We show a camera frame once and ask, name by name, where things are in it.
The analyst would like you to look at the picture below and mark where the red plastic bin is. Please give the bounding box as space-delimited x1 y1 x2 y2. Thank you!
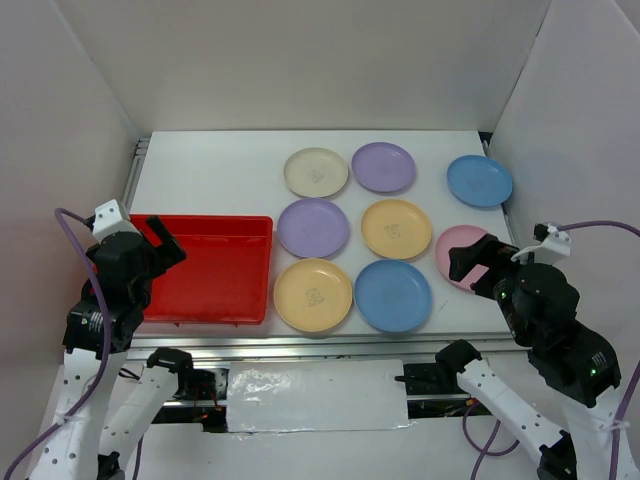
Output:
144 214 273 325

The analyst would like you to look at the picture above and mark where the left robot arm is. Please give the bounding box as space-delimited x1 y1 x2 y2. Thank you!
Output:
30 200 198 479

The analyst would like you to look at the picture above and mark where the yellow plate front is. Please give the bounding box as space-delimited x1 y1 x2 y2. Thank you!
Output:
273 258 353 334

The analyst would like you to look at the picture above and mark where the blue plate front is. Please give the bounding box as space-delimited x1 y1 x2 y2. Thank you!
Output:
354 259 433 334

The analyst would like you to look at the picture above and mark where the yellow plate middle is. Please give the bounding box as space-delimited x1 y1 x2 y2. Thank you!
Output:
360 199 432 260

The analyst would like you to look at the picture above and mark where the blue plate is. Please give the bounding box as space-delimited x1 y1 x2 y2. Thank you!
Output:
354 259 433 334
446 155 513 208

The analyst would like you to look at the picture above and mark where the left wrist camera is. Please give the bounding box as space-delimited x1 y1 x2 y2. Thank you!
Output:
88 199 138 242

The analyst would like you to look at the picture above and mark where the white foil-taped cover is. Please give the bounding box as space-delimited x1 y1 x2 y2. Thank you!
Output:
226 360 410 433

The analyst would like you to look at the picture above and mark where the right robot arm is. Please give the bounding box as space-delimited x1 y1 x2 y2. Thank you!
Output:
435 227 639 479

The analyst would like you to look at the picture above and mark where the yellow plate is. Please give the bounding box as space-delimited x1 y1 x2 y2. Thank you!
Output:
360 199 432 260
273 258 353 334

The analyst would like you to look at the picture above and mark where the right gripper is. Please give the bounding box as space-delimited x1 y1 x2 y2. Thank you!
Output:
446 229 531 341

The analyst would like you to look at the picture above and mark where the purple plate back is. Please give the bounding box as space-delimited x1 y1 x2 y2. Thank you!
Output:
351 142 417 193

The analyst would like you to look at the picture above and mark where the aluminium frame rail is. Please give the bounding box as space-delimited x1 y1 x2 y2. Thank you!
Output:
122 333 531 362

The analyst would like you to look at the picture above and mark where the pink plate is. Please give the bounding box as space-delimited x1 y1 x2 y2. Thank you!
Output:
435 225 488 292

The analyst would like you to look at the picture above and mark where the blue plate back right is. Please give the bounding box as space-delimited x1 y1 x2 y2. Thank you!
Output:
446 155 513 208

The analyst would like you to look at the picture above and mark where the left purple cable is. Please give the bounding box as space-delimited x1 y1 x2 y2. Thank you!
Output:
0 207 146 480

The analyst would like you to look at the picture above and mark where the cream plate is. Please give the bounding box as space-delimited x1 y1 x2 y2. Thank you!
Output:
283 147 349 198

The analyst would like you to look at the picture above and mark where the purple plate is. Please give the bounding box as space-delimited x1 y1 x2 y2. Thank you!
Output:
351 142 417 193
276 198 350 258

